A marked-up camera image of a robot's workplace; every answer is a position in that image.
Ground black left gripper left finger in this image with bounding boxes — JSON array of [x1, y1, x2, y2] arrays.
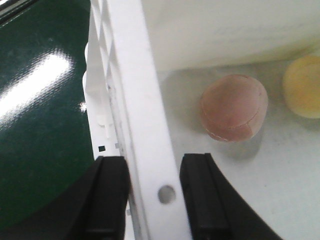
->
[[0, 156, 130, 240]]

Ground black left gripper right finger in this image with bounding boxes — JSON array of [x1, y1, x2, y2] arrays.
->
[[179, 153, 280, 240]]

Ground pink plush ball toy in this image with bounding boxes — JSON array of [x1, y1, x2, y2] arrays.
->
[[199, 74, 268, 143]]

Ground yellow plush ball toy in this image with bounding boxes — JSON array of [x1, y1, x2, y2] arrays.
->
[[282, 55, 320, 119]]

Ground white plastic tote box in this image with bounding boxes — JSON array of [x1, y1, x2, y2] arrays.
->
[[82, 0, 320, 240]]

